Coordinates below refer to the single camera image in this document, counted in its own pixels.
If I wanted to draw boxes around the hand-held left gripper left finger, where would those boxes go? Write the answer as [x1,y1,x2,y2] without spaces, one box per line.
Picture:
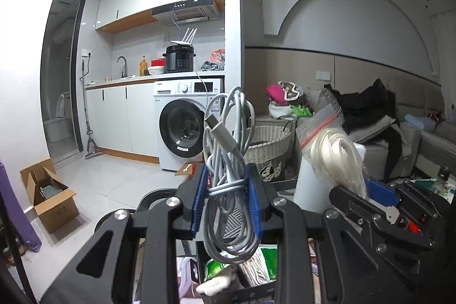
[41,163,211,304]

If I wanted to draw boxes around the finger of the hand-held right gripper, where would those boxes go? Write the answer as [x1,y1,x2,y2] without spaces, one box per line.
[365,177,401,208]
[328,186,379,223]

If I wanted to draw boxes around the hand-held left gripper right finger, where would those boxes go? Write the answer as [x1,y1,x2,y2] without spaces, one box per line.
[244,163,421,304]

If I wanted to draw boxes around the light grey cable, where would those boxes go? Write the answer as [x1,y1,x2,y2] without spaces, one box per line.
[203,87,260,264]

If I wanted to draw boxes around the white rope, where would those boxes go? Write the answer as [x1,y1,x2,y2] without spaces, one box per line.
[295,105,369,201]

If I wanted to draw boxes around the white glove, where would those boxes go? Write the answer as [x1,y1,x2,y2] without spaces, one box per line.
[196,266,239,295]

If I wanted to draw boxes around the black storage box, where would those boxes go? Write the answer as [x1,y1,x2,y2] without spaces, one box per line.
[194,240,280,304]

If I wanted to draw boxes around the white electric kettle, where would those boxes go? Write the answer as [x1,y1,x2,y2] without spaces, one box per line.
[293,144,367,215]

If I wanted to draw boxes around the grey sofa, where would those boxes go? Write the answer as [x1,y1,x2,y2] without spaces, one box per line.
[256,87,456,183]

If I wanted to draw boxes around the wicker laundry basket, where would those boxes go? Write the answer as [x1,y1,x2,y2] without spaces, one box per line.
[243,124,294,183]

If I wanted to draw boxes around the green plastic packet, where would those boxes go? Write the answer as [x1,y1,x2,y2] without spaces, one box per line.
[205,259,234,281]

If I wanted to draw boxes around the white washing machine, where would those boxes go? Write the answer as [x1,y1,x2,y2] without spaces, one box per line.
[153,78,225,172]

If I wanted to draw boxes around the light blue pillow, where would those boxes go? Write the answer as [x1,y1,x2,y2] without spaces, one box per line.
[404,113,437,133]

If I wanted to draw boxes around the black clothes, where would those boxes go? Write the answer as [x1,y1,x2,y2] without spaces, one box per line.
[324,78,410,180]

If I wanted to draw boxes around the round brown stool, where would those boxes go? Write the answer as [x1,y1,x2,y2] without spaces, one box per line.
[93,207,138,240]

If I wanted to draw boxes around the green cloth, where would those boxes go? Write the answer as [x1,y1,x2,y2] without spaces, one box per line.
[290,104,314,118]

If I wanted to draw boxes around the white lower kitchen cabinet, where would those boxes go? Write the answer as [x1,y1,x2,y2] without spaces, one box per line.
[85,74,160,158]

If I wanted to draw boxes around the pink cloth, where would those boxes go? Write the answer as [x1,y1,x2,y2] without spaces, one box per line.
[267,83,287,104]

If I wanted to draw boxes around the grey flat mop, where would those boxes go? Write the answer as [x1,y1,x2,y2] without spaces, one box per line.
[80,60,104,160]

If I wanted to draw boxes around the red and white bowls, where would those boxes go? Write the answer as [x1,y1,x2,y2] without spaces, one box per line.
[148,58,167,76]

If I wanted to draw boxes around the black pressure cooker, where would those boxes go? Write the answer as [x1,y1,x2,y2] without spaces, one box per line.
[163,45,196,74]

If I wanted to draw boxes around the open cardboard box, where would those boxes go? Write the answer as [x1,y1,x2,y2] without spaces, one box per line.
[19,158,80,234]

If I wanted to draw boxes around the kitchen faucet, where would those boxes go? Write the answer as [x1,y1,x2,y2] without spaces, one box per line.
[116,56,129,78]

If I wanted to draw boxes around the white router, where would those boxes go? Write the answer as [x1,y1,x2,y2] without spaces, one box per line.
[170,28,197,47]

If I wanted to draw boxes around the purple cloth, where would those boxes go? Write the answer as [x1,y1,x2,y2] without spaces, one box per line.
[0,158,42,253]

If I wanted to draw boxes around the range hood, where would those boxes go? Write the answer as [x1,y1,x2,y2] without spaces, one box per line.
[151,0,219,27]

